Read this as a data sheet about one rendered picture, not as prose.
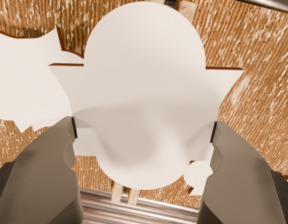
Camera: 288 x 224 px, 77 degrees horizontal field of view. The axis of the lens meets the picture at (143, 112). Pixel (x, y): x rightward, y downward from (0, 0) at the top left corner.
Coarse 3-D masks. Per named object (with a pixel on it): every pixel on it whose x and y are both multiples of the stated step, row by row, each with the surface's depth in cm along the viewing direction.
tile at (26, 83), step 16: (0, 32) 19; (0, 48) 20; (16, 48) 20; (32, 48) 20; (48, 48) 19; (64, 48) 20; (0, 64) 21; (16, 64) 20; (32, 64) 20; (48, 64) 20; (0, 80) 22; (16, 80) 21; (32, 80) 21; (48, 80) 21; (0, 96) 23; (16, 96) 22; (32, 96) 22; (48, 96) 22; (64, 96) 22; (32, 112) 24; (48, 112) 23; (64, 112) 23
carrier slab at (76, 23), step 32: (0, 0) 20; (32, 0) 20; (64, 0) 20; (96, 0) 19; (128, 0) 19; (32, 32) 21; (64, 32) 21; (0, 128) 29; (32, 128) 28; (0, 160) 32; (96, 160) 31
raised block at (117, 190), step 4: (116, 184) 30; (120, 184) 30; (116, 188) 31; (120, 188) 31; (112, 192) 31; (116, 192) 31; (120, 192) 31; (112, 196) 32; (116, 196) 32; (120, 196) 32; (112, 200) 32; (116, 200) 32; (120, 200) 32
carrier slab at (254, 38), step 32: (192, 0) 19; (224, 0) 19; (224, 32) 20; (256, 32) 20; (224, 64) 22; (256, 64) 22; (256, 96) 24; (256, 128) 27; (128, 192) 35; (160, 192) 35
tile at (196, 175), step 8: (192, 160) 30; (192, 168) 30; (200, 168) 30; (208, 168) 30; (184, 176) 31; (192, 176) 31; (200, 176) 31; (192, 184) 32; (200, 184) 32; (192, 192) 33; (200, 192) 33
